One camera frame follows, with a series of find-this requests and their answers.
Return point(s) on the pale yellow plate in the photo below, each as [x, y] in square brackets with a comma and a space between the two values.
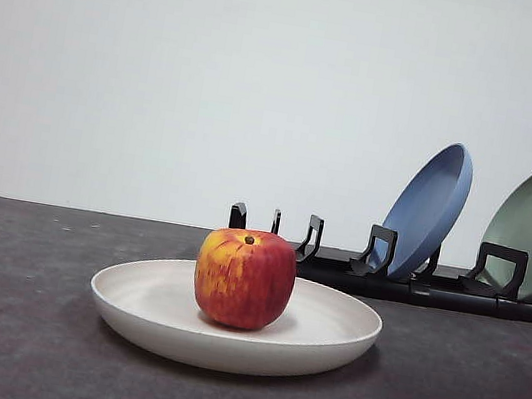
[137, 311]

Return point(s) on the blue plate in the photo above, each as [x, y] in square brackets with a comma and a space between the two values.
[426, 210]

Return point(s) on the black plate rack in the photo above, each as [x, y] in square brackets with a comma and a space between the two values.
[433, 297]

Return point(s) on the red yellow apple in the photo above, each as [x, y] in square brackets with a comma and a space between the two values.
[243, 282]

